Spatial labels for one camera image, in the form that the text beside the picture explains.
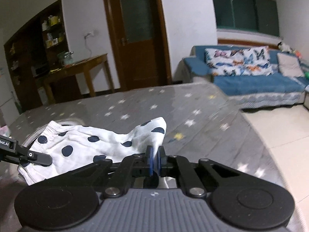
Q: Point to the white pink plastic packet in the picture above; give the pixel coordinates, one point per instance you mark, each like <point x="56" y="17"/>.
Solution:
<point x="4" y="130"/>

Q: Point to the colourful toy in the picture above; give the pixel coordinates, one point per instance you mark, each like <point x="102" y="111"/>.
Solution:
<point x="297" y="53"/>

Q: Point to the wooden desk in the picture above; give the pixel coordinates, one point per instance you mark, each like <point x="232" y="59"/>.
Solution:
<point x="79" y="65"/>

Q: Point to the green framed window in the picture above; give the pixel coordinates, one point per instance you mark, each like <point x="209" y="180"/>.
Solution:
<point x="243" y="9"/>

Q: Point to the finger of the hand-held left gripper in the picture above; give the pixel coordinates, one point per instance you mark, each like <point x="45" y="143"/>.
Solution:
<point x="36" y="157"/>

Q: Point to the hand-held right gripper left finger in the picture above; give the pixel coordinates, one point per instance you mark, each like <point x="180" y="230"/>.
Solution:
<point x="149" y="162"/>

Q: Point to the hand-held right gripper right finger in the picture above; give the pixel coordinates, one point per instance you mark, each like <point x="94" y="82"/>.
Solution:
<point x="161" y="162"/>

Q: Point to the small grey oven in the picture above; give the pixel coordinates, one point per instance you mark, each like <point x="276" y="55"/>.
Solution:
<point x="39" y="70"/>

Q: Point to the black white plush toy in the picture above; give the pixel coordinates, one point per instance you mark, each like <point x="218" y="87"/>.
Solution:
<point x="284" y="47"/>

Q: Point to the grey cushion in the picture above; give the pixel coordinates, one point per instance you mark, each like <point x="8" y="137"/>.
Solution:
<point x="289" y="65"/>

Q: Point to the blue sofa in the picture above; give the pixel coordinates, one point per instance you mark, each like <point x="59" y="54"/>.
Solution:
<point x="253" y="84"/>

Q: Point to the white polka dot garment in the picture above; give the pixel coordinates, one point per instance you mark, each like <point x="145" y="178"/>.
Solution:
<point x="79" y="147"/>

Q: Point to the butterfly print pillow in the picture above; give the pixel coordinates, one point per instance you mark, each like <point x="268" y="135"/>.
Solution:
<point x="239" y="61"/>

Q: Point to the brown wooden door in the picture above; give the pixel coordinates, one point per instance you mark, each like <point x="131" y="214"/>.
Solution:
<point x="137" y="36"/>

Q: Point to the white wall socket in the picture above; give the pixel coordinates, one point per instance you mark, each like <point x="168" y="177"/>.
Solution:
<point x="89" y="33"/>

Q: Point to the dark wooden shelf cabinet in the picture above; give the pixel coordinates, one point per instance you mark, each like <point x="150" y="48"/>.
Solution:
<point x="26" y="53"/>

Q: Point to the white refrigerator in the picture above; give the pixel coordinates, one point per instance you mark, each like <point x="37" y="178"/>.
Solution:
<point x="7" y="94"/>

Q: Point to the glass jar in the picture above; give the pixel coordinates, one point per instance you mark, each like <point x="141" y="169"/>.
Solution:
<point x="64" y="58"/>

